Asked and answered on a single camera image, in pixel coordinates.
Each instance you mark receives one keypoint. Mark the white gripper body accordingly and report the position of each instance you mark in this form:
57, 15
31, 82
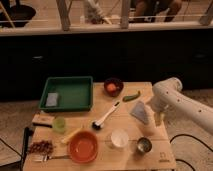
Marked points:
157, 105

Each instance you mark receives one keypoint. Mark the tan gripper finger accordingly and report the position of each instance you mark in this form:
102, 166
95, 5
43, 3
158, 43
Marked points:
159, 117

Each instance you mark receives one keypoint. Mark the grey towel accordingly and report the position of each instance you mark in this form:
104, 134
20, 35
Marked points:
140, 113

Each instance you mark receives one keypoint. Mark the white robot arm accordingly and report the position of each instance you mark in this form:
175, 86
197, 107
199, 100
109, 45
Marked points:
168, 93

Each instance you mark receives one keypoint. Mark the dark red small bowl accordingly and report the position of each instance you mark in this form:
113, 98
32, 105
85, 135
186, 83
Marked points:
119, 84

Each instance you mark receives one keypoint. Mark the red orange bowl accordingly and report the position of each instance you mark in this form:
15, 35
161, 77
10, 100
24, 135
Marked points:
83, 147

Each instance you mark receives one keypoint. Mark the green chili pepper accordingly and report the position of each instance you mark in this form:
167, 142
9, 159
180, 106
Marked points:
131, 97

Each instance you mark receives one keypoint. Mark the small metal cup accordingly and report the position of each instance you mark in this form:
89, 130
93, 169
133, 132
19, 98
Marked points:
144, 145

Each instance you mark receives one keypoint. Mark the white cup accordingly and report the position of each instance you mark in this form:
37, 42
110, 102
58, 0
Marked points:
119, 138

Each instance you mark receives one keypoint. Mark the orange fruit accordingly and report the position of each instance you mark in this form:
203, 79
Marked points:
111, 87

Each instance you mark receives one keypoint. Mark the green plastic tray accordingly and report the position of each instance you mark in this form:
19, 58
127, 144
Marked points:
75, 93

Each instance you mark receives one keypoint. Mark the seated person in background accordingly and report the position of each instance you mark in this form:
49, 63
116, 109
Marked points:
144, 8

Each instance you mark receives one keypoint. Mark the green plastic cup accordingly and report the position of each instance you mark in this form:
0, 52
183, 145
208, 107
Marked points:
59, 125

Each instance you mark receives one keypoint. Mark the grey sponge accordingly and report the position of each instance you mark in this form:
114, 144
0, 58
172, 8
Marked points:
52, 99

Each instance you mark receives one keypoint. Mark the wooden block brush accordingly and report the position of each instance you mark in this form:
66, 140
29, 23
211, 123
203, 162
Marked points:
42, 120

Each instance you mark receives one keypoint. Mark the white handled dish brush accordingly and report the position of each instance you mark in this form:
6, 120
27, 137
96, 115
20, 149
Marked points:
98, 123

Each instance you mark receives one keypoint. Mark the black table side bracket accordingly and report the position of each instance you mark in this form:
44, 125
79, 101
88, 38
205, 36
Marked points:
27, 133

